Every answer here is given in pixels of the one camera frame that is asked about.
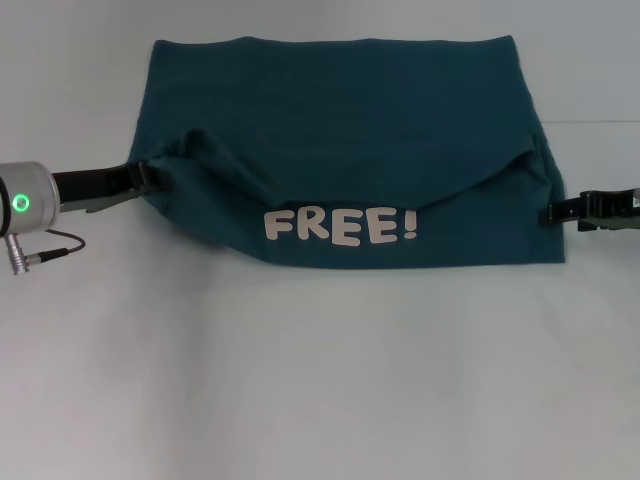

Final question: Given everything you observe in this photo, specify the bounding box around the blue short-sleeved shirt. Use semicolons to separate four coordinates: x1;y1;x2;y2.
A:
127;33;567;272

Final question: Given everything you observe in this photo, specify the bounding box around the dark left arm cable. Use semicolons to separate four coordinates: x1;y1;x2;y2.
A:
4;229;87;277

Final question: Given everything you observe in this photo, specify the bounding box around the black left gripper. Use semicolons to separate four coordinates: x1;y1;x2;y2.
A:
49;158;171;215

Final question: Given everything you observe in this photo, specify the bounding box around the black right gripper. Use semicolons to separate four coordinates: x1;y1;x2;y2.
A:
538;187;640;233

